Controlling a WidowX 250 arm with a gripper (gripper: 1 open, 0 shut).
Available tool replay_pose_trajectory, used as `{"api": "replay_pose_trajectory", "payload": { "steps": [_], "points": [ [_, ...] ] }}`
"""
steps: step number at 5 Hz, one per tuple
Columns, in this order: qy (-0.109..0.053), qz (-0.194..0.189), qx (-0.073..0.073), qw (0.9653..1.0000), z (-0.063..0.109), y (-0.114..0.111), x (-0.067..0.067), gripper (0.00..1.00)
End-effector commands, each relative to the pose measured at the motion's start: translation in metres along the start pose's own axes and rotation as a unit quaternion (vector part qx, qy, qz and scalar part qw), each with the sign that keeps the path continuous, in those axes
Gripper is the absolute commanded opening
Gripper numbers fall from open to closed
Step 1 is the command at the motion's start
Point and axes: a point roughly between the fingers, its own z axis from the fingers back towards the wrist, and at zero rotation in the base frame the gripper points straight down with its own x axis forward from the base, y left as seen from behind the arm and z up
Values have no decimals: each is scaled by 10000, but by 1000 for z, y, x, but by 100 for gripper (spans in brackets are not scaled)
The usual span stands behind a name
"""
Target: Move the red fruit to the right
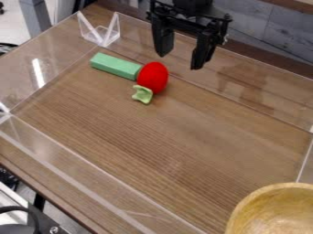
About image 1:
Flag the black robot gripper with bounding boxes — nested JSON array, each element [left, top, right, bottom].
[[147, 0, 232, 69]]

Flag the black cable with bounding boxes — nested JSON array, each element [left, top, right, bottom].
[[0, 205, 41, 234]]

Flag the green rectangular block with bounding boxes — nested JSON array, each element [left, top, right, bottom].
[[89, 53, 141, 80]]

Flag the red plush fruit green stem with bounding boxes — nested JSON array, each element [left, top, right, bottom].
[[132, 61, 168, 104]]

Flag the wooden bowl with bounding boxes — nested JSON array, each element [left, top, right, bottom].
[[224, 183, 313, 234]]

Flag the black metal table bracket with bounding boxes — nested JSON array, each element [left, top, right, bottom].
[[28, 194, 69, 234]]

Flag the clear acrylic corner bracket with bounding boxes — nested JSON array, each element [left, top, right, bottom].
[[77, 11, 120, 48]]

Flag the clear acrylic tray walls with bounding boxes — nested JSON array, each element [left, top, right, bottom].
[[0, 18, 313, 234]]

